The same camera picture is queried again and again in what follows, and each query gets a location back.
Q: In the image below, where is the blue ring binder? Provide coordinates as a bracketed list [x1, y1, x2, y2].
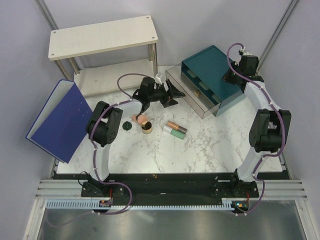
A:
[25, 79, 93, 163]

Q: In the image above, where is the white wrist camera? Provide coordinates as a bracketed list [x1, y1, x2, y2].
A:
[238, 47, 253, 56]
[155, 72, 163, 85]

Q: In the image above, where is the copper lipstick tube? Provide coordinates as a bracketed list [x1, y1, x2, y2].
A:
[166, 120, 187, 134]

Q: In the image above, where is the gold cosmetic jar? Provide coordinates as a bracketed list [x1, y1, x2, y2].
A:
[141, 121, 153, 134]

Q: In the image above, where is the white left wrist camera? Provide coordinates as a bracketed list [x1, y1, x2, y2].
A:
[155, 72, 163, 85]

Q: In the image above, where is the light blue cable duct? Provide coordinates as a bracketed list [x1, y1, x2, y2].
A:
[46, 199, 235, 211]

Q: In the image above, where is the green white cosmetic tube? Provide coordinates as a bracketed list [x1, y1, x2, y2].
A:
[163, 125, 185, 140]

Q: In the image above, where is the dark green jar lid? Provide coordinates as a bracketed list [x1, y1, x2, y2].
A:
[122, 121, 132, 131]

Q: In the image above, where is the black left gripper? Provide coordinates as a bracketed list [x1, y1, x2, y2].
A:
[148, 79, 185, 108]

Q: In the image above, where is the pink makeup sponge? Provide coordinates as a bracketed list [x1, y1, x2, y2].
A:
[131, 114, 149, 125]

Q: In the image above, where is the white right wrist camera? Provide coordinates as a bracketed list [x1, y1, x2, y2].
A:
[238, 47, 253, 56]

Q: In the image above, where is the aluminium front rail frame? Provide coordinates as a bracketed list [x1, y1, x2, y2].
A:
[23, 168, 318, 240]

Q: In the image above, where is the smoked clear drawer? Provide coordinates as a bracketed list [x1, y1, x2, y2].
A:
[212, 102, 221, 117]
[165, 64, 218, 119]

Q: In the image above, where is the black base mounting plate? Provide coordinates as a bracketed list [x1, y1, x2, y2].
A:
[53, 170, 289, 206]

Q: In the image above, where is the white two-tier shelf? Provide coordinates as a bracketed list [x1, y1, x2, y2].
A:
[48, 15, 158, 97]

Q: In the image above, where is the teal drawer cabinet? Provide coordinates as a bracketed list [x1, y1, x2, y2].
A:
[181, 45, 245, 115]

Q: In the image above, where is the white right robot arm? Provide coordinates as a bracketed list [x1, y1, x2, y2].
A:
[222, 50, 292, 197]

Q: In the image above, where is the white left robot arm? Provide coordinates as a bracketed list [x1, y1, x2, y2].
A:
[82, 74, 186, 197]

